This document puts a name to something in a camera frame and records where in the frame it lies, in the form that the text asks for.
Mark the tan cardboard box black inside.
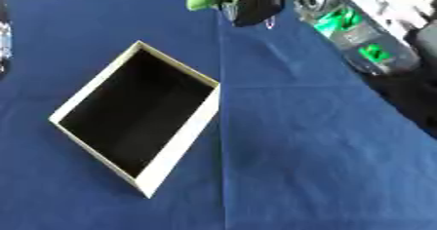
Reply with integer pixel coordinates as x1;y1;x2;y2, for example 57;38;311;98
48;40;222;200

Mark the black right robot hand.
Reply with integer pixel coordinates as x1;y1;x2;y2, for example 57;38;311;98
218;0;287;29

